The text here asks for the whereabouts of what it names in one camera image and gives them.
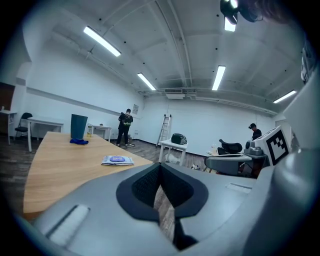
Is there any black head-mounted camera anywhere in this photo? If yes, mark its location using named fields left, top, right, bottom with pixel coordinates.
left=219, top=0, right=264, bottom=26

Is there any white plastic bag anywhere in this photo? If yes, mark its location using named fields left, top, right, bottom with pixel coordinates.
left=165, top=154, right=181, bottom=165

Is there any white table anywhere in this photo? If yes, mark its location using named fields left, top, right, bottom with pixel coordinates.
left=158, top=139, right=189, bottom=166

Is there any black office chair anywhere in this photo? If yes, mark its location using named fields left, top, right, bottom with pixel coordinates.
left=217, top=138, right=244, bottom=156

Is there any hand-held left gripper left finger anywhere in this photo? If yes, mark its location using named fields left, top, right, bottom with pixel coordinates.
left=32, top=162, right=180, bottom=256

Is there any black folding chair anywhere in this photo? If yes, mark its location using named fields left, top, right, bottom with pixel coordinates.
left=14, top=112, right=34, bottom=140

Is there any teal waste bin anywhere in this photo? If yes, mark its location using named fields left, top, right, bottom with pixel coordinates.
left=70, top=113, right=89, bottom=140

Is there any white air conditioner unit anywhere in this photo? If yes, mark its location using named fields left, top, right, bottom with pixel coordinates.
left=164, top=87, right=186, bottom=100

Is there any dark green bag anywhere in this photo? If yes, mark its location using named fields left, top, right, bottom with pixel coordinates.
left=171, top=133, right=188, bottom=146

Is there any wet wipe pack purple lid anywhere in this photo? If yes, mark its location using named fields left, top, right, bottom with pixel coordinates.
left=101, top=154, right=135, bottom=167

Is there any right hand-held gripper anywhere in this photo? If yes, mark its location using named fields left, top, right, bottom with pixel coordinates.
left=204, top=125, right=291, bottom=176

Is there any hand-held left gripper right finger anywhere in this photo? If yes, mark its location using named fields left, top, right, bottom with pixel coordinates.
left=159, top=162, right=257, bottom=243

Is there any white desk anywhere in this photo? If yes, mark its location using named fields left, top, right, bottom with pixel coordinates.
left=26, top=117, right=65, bottom=153
left=90, top=124, right=113, bottom=142
left=0, top=109, right=18, bottom=146

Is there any grey ladder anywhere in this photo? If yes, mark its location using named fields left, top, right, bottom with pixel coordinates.
left=156, top=114, right=173, bottom=147

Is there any ceiling strip light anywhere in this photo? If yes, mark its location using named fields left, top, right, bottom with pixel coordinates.
left=272, top=90, right=298, bottom=104
left=136, top=72, right=157, bottom=91
left=211, top=65, right=227, bottom=91
left=223, top=16, right=237, bottom=33
left=82, top=25, right=122, bottom=58

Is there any person's dark grey T-shirt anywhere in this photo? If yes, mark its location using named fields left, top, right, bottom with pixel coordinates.
left=300, top=46, right=317, bottom=85

